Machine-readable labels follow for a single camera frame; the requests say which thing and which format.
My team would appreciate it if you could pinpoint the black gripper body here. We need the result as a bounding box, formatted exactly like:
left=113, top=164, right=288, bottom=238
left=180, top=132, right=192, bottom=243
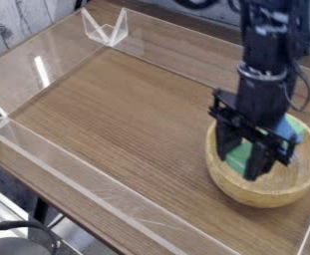
left=208, top=64, right=301, bottom=165

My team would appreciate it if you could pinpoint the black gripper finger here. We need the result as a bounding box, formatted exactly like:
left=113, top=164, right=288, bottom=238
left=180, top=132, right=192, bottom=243
left=243, top=141, right=278, bottom=181
left=215, top=122, right=242, bottom=160

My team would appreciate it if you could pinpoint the green rectangular block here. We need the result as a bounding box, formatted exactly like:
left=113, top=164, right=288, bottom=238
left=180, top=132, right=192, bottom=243
left=223, top=116, right=309, bottom=176

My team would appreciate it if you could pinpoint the light wooden bowl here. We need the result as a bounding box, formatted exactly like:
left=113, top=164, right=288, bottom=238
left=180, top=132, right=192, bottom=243
left=204, top=116, right=310, bottom=208

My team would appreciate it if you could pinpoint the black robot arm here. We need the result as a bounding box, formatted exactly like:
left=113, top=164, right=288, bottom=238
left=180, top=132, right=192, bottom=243
left=208, top=0, right=310, bottom=181

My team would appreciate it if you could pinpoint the black table leg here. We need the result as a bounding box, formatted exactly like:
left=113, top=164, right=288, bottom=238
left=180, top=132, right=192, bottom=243
left=33, top=198, right=49, bottom=223

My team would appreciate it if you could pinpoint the clear acrylic corner bracket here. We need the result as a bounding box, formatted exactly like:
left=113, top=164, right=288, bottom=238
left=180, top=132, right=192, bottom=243
left=81, top=8, right=128, bottom=48

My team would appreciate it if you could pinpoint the clear acrylic front wall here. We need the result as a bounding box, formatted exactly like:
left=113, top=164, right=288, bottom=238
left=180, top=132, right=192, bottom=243
left=0, top=107, right=239, bottom=255

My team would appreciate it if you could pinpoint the black metal base plate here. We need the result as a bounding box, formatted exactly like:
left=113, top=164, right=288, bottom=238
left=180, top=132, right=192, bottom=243
left=28, top=228, right=83, bottom=255

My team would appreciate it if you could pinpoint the black cable loop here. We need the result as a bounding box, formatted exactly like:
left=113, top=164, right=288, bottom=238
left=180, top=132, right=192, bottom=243
left=0, top=220, right=61, bottom=255

